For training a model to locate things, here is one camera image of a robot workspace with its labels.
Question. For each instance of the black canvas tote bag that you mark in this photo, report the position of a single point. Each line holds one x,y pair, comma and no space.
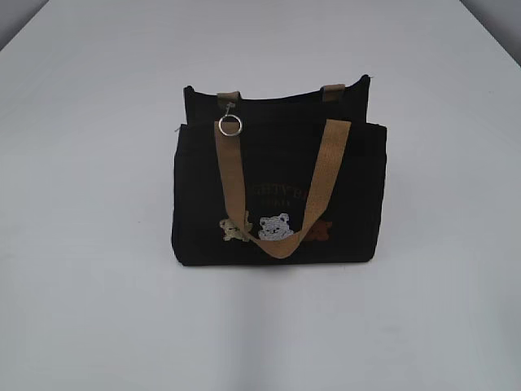
295,180

